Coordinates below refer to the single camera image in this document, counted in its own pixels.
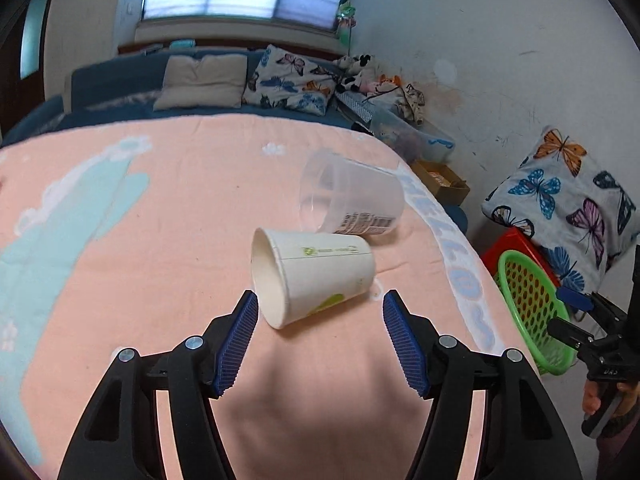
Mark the cardboard box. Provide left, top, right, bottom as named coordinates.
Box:
left=410, top=159, right=471, bottom=206

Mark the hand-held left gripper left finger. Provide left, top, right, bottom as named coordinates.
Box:
left=57, top=290, right=260, bottom=480

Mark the green plastic basket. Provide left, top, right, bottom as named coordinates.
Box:
left=492, top=249, right=578, bottom=376

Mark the pink printed blanket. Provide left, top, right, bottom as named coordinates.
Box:
left=0, top=112, right=541, bottom=480

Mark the cow plush toy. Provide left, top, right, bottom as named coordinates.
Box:
left=334, top=53, right=383, bottom=92

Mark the orange and white plush toy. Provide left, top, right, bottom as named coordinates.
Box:
left=367, top=74, right=406, bottom=100

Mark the green hanging toy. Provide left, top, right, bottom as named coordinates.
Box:
left=335, top=2, right=359, bottom=43

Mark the beige pillow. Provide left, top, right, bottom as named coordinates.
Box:
left=152, top=54, right=249, bottom=111

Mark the red plastic stool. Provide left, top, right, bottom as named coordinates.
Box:
left=481, top=227, right=561, bottom=291

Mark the clear plastic storage box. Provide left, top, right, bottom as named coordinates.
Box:
left=370, top=105, right=456, bottom=163

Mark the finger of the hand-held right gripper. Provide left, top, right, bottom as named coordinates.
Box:
left=556, top=287, right=630, bottom=331
left=546, top=319, right=613, bottom=358

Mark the butterfly print pillow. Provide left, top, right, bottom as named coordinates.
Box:
left=242, top=44, right=341, bottom=116

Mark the person's right hand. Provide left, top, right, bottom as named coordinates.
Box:
left=582, top=380, right=640, bottom=442

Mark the blue sofa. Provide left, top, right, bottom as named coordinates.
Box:
left=0, top=47, right=381, bottom=146

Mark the grey butterfly print cushion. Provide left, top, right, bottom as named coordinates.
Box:
left=482, top=127, right=640, bottom=273

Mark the translucent plastic cup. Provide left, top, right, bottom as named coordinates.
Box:
left=298, top=148, right=406, bottom=237

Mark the white paper cup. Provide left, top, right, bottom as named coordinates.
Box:
left=250, top=227, right=376, bottom=331

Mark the printed cloth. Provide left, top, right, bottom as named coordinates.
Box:
left=400, top=84, right=427, bottom=126

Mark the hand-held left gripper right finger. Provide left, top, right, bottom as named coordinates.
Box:
left=381, top=289, right=583, bottom=480

